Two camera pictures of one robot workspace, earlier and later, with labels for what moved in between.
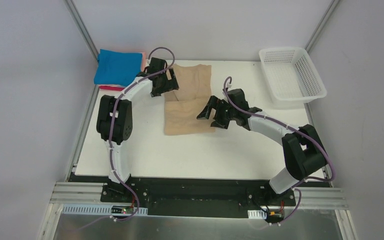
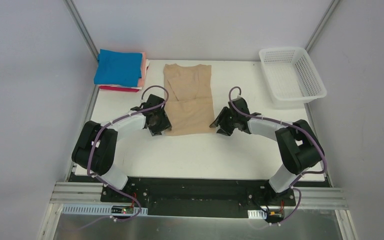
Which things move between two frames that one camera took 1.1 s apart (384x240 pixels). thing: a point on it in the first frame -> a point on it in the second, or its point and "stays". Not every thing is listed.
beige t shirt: [183, 105] stays
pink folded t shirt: [143, 61] stays
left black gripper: [165, 83] -> [159, 122]
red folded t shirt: [111, 88] stays
